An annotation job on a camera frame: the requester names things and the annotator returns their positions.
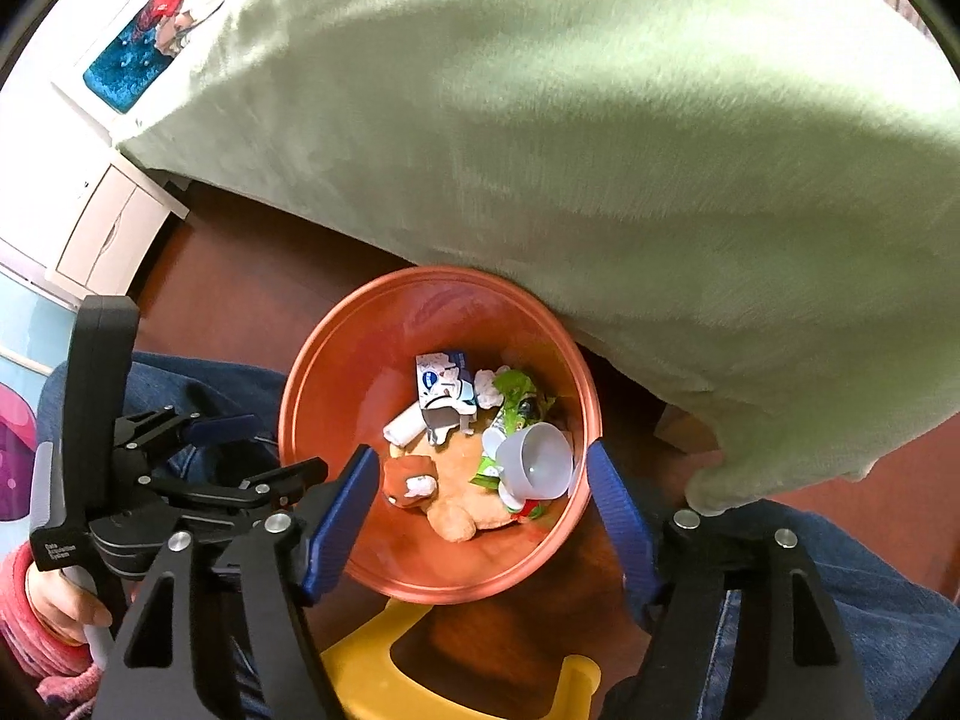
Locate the white nightstand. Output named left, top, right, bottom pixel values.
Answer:
left=46, top=161, right=190, bottom=297

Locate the person's left hand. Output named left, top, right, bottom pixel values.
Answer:
left=27, top=568, right=113, bottom=646

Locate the blue carton box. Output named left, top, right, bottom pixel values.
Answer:
left=415, top=349, right=479, bottom=436

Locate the person's right leg in jeans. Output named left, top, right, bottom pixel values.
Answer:
left=600, top=499, right=960, bottom=720

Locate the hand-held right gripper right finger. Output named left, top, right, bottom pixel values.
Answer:
left=585, top=439, right=878, bottom=720

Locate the pale blue plastic cup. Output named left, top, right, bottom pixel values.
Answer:
left=495, top=422, right=577, bottom=503

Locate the yellow plastic stool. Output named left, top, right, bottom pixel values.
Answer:
left=321, top=598, right=601, bottom=720

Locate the bed with green blanket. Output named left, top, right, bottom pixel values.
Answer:
left=112, top=0, right=960, bottom=518

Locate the cream headboard with blue padding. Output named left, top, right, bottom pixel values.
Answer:
left=52, top=0, right=256, bottom=145

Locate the small brown plush toy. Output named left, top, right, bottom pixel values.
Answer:
left=381, top=427, right=526, bottom=543

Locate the orange plastic bin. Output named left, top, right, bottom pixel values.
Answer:
left=277, top=266, right=601, bottom=605

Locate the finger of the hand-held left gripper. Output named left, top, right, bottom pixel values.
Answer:
left=145, top=459, right=329, bottom=523
left=112, top=407, right=260, bottom=460

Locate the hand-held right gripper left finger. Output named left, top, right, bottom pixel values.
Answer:
left=101, top=444, right=382, bottom=720

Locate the person's left leg in jeans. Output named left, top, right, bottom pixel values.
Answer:
left=36, top=351, right=301, bottom=720

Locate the person's left forearm pink sleeve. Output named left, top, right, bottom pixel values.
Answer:
left=0, top=544, right=102, bottom=706

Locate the person's leg in jeans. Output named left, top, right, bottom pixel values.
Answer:
left=600, top=499, right=960, bottom=720
left=36, top=351, right=301, bottom=720

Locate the white paper roll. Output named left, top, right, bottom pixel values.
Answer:
left=382, top=403, right=428, bottom=445

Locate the blue and purple printed board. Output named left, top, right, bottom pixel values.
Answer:
left=0, top=270, right=76, bottom=526

